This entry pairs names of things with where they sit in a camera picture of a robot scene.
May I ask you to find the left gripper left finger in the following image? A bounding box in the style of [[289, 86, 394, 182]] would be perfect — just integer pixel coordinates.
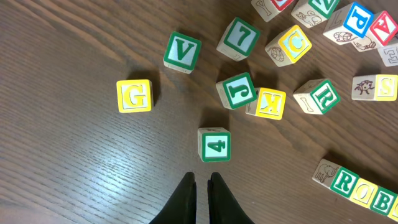
[[150, 172, 197, 224]]

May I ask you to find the yellow G block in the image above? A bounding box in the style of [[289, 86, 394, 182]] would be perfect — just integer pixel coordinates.
[[116, 79, 154, 113]]

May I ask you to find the green V block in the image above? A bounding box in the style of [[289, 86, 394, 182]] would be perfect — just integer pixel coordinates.
[[163, 32, 201, 74]]

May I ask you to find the yellow K block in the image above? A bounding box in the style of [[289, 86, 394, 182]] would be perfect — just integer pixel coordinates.
[[245, 87, 286, 120]]

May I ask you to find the yellow O block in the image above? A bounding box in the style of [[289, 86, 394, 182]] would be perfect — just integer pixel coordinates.
[[349, 178, 378, 208], [387, 197, 398, 222]]

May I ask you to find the blue L block upper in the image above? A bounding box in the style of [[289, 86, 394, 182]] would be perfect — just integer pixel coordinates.
[[377, 37, 398, 67]]

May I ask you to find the yellow C block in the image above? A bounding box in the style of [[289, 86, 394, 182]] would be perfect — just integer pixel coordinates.
[[265, 25, 312, 67]]

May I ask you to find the blue P block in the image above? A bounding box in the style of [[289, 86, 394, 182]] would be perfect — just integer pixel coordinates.
[[323, 2, 374, 45]]

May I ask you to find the red U block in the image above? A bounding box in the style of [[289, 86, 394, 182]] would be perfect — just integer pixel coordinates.
[[251, 0, 294, 22]]

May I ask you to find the green 7 block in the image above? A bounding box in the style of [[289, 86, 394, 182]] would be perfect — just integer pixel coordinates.
[[216, 17, 261, 62]]

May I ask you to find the green 4 block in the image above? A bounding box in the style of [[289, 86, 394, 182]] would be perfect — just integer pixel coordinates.
[[198, 128, 231, 162]]

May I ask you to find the green J block left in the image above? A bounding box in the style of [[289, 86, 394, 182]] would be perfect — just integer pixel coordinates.
[[216, 72, 257, 110]]

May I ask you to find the green R block placed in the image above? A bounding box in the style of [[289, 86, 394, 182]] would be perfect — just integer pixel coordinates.
[[312, 159, 359, 198]]

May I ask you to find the green B block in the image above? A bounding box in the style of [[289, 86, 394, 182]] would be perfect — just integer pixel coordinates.
[[370, 187, 397, 216]]

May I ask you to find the green Z block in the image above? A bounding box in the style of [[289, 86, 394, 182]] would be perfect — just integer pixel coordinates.
[[291, 0, 340, 28]]

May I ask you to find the yellow S block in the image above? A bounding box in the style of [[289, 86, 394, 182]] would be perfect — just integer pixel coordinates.
[[351, 74, 397, 101]]

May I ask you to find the red A block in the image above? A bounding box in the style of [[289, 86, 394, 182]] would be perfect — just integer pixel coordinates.
[[352, 11, 397, 52]]

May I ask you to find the green R block left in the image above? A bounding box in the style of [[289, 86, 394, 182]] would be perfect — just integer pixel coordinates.
[[293, 78, 340, 114]]

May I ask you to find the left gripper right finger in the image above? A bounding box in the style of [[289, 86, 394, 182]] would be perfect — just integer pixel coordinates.
[[208, 172, 254, 224]]

